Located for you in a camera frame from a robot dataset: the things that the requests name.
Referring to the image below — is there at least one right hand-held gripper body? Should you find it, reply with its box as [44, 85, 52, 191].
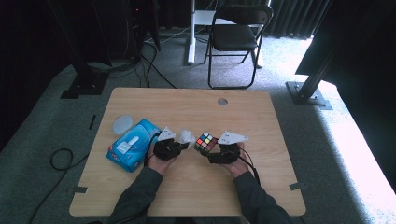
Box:
[214, 130, 249, 165]

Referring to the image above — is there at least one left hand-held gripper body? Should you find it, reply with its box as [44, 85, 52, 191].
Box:
[153, 126, 182, 161]

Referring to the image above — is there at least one white wet wipe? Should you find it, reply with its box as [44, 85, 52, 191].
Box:
[178, 128, 197, 147]

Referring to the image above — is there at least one multicoloured puzzle cube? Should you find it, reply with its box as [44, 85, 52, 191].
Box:
[193, 131, 219, 156]

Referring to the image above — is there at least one blue wet wipe pack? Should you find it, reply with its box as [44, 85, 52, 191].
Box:
[105, 118, 163, 174]

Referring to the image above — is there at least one translucent round lid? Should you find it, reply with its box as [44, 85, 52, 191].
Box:
[111, 114, 135, 136]

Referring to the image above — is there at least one person's right hand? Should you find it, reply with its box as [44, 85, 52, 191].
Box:
[219, 141, 250, 179]

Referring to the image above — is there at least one person's left hand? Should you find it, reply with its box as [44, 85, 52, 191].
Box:
[146, 145, 176, 178]

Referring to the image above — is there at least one grey tape strip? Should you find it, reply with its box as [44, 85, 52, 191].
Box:
[288, 181, 308, 191]
[70, 185, 89, 196]

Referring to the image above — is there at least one black stand with base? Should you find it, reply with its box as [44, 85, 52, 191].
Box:
[46, 0, 110, 100]

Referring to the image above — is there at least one white desk leg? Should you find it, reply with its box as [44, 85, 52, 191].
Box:
[186, 0, 217, 66]

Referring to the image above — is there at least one black folding chair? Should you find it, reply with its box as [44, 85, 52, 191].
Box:
[203, 4, 275, 91]

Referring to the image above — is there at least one dark curtain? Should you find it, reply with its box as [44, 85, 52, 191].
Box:
[267, 0, 396, 188]

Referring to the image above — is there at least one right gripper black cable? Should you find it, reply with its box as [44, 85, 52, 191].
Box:
[238, 147, 262, 187]

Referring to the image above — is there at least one metal post with base plate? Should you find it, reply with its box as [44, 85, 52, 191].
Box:
[286, 34, 333, 111]

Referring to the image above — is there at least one white floor cable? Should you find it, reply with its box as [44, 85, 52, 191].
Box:
[145, 25, 191, 45]

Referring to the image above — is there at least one black floor cable loop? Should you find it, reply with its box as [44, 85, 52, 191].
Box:
[28, 147, 92, 224]

